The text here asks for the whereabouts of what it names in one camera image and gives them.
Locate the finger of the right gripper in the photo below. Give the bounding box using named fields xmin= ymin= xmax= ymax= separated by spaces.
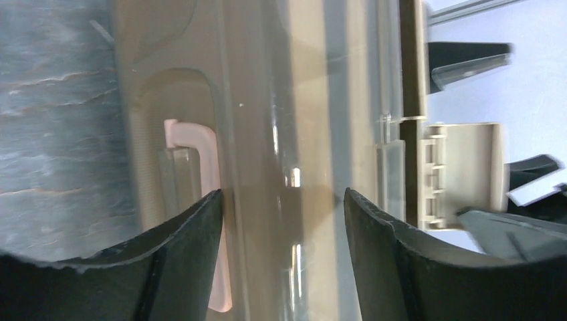
xmin=456 ymin=208 xmax=566 ymax=261

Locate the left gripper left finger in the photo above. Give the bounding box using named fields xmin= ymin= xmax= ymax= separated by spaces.
xmin=1 ymin=190 xmax=223 ymax=320

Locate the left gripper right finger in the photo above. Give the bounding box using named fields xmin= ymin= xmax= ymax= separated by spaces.
xmin=344 ymin=189 xmax=566 ymax=320

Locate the translucent brown plastic toolbox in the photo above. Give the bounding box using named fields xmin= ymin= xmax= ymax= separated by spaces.
xmin=110 ymin=1 xmax=499 ymax=320

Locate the black clear-lid tool case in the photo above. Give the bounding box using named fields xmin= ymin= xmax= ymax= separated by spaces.
xmin=427 ymin=41 xmax=513 ymax=94

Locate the aluminium frame rail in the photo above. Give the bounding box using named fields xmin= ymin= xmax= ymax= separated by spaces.
xmin=428 ymin=0 xmax=521 ymax=26

